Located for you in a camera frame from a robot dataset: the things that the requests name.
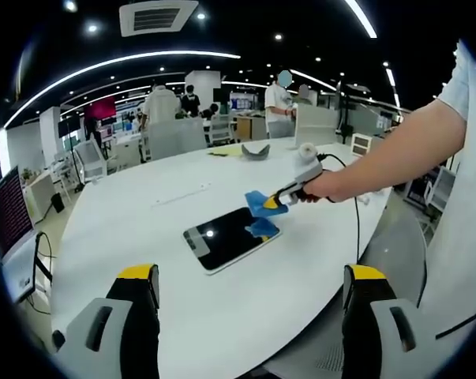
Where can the grey curved headset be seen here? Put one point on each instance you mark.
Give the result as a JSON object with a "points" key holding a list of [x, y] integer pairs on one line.
{"points": [[255, 154]]}

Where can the wooden cabinet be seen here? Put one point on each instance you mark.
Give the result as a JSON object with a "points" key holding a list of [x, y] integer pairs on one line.
{"points": [[247, 128]]}

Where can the red wall screen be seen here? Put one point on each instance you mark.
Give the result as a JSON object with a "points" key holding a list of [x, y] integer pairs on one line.
{"points": [[100, 107]]}

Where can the person's right hand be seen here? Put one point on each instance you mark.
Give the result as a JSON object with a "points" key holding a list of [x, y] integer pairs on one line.
{"points": [[320, 187]]}

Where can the white desk partition panel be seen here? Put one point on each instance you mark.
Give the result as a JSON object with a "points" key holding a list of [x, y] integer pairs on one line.
{"points": [[316, 124]]}

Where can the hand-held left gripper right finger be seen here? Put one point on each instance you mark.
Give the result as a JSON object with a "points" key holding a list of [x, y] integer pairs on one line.
{"points": [[379, 327]]}

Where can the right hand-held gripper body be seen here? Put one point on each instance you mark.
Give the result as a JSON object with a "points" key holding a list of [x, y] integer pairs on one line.
{"points": [[308, 167]]}

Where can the grey chair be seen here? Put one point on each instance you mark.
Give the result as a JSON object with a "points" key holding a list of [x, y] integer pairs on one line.
{"points": [[399, 252]]}

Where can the grey desk partition panel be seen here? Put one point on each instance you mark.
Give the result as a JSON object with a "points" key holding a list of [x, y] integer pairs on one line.
{"points": [[178, 138]]}

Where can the ceiling air vent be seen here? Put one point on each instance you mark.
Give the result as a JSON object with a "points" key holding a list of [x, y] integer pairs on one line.
{"points": [[158, 17]]}

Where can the person's white shirt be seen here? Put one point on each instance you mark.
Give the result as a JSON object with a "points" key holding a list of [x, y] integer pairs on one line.
{"points": [[462, 245]]}

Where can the white mesh office chair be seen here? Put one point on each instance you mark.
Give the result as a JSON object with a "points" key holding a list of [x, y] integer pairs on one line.
{"points": [[220, 128], [91, 158]]}

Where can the blue cleaning cloth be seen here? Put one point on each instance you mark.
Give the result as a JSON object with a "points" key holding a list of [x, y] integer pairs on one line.
{"points": [[257, 203]]}

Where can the black tripod stand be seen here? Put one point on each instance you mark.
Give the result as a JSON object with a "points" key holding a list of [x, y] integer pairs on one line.
{"points": [[345, 118], [70, 158]]}

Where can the black floor bin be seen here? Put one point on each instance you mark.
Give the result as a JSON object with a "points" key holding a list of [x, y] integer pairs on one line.
{"points": [[58, 203]]}

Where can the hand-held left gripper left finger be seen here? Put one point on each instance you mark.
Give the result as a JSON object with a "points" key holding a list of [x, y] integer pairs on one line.
{"points": [[115, 327]]}

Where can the dark computer monitor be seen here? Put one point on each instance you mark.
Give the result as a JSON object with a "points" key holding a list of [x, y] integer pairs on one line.
{"points": [[10, 221]]}

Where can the yellow paper sheet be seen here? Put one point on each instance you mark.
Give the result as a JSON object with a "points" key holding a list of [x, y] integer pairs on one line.
{"points": [[226, 152]]}

